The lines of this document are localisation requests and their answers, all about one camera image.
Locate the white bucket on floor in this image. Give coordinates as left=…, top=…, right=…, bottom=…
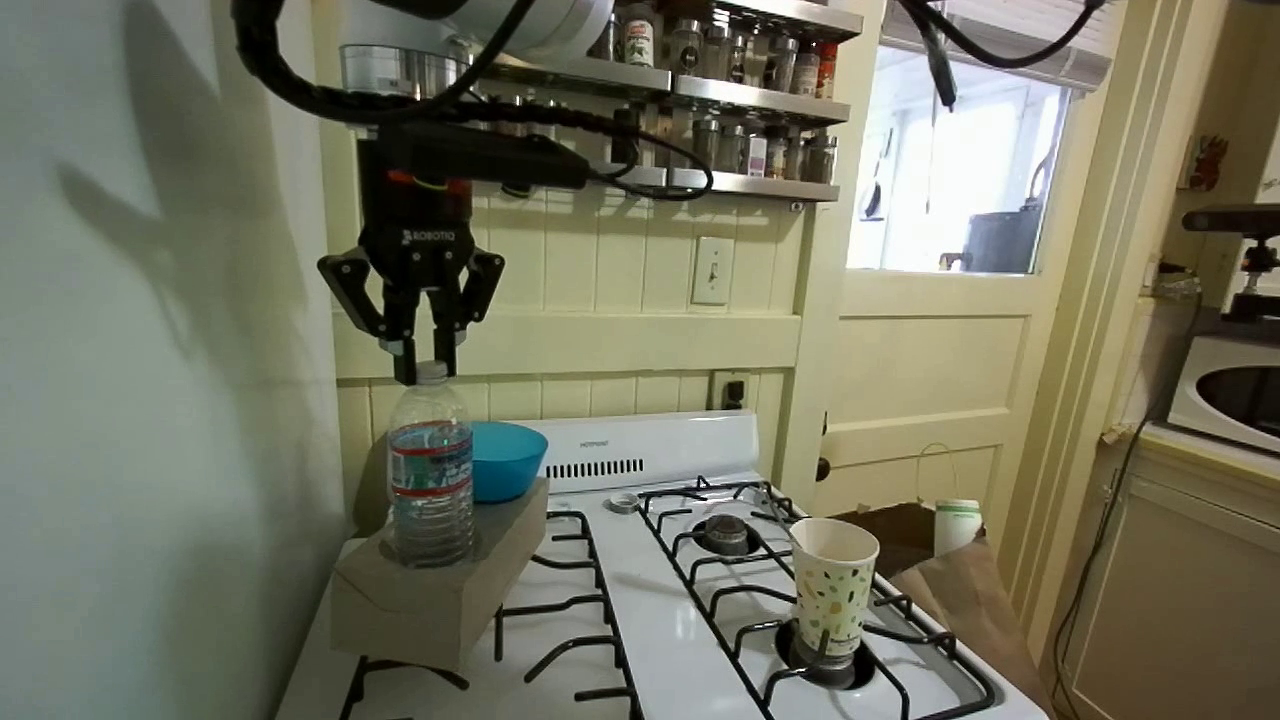
left=930, top=501, right=982, bottom=558

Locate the cream door with window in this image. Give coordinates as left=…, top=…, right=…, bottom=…
left=806, top=0, right=1122, bottom=512

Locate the blue plastic bowl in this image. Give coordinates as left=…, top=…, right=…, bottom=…
left=472, top=423, right=547, bottom=504

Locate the grey wall spice shelf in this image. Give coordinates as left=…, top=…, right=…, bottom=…
left=472, top=0, right=859, bottom=202

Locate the black left stove grate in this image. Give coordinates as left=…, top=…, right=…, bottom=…
left=339, top=512, right=643, bottom=720

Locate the black camera on stand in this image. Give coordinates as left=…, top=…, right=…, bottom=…
left=1179, top=202, right=1280, bottom=326

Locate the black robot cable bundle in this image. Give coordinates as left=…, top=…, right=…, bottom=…
left=226, top=0, right=717, bottom=203

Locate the black right stove grate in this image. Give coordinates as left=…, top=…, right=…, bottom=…
left=641, top=481, right=1010, bottom=720

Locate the patterned paper cup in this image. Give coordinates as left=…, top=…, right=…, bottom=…
left=787, top=515, right=880, bottom=668

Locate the cardboard cup holder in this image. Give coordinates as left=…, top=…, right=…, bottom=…
left=331, top=481, right=547, bottom=675

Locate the white gas stove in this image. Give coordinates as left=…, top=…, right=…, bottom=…
left=275, top=411, right=1044, bottom=720

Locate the white refrigerator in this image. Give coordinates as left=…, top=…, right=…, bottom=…
left=0, top=0, right=339, bottom=720

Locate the white microwave oven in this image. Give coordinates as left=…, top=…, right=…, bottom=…
left=1166, top=336, right=1280, bottom=455

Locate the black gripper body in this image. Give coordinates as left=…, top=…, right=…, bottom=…
left=315, top=138, right=505, bottom=346

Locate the black stove grate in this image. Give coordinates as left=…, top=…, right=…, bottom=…
left=339, top=512, right=643, bottom=720
left=641, top=481, right=1010, bottom=720

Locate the black wall outlet plug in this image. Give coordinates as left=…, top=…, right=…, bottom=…
left=721, top=381, right=743, bottom=410

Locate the clear plastic water bottle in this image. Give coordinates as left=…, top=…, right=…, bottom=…
left=385, top=366, right=474, bottom=568

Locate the white wall light switch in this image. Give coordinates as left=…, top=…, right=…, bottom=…
left=691, top=237, right=731, bottom=307

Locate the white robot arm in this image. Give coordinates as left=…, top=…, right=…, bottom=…
left=318, top=0, right=613, bottom=384

